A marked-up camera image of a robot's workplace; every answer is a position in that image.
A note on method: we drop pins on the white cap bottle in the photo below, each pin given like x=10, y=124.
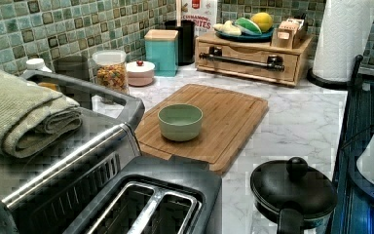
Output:
x=37, y=64

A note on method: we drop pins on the black utensil holder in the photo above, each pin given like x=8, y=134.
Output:
x=186, y=34

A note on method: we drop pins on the watermelon slice toy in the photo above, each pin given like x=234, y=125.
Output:
x=247, y=26

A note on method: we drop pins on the folded green towel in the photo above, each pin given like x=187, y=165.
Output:
x=32, y=117

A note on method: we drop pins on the black two-slot toaster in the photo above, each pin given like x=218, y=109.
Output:
x=155, y=196

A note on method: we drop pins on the yellow lemon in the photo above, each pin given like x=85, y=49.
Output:
x=263, y=20

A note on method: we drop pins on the pale banana toy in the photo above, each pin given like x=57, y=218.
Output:
x=227, y=28

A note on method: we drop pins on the cinnamon bites cereal box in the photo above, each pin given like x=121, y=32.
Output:
x=202, y=13

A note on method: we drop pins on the wooden drawer box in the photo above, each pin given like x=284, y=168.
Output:
x=253, y=60

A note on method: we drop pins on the black paper towel holder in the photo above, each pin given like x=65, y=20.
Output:
x=337, y=85

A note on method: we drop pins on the green ceramic bowl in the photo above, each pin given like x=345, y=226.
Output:
x=180, y=122

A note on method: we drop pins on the wooden spatula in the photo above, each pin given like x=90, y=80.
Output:
x=178, y=9

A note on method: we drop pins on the glass cereal jar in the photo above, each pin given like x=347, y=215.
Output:
x=111, y=71

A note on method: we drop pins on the dark grey cup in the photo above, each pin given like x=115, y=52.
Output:
x=73, y=66

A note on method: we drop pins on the stainless toaster oven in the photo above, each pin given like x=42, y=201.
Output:
x=44, y=193

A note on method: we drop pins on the blue fruit plate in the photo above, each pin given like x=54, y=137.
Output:
x=245, y=38

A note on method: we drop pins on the wooden cutting board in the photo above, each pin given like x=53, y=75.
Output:
x=229, y=120

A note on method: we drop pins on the white paper towel roll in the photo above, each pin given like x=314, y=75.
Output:
x=344, y=32

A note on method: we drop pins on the teal canister wooden lid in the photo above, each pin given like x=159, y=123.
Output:
x=161, y=48

